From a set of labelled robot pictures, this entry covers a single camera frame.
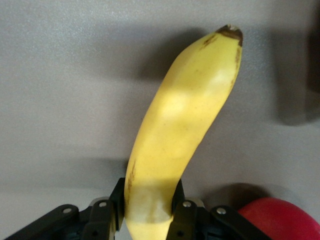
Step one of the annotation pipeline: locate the yellow banana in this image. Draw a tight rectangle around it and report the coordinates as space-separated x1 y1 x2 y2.
124 24 244 240

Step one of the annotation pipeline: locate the red apple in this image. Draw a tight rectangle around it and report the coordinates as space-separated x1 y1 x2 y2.
236 196 320 240

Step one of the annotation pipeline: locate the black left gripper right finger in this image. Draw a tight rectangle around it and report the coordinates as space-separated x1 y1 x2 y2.
166 178 270 240

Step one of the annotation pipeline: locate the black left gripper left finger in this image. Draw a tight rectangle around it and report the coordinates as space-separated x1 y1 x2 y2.
4 176 126 240

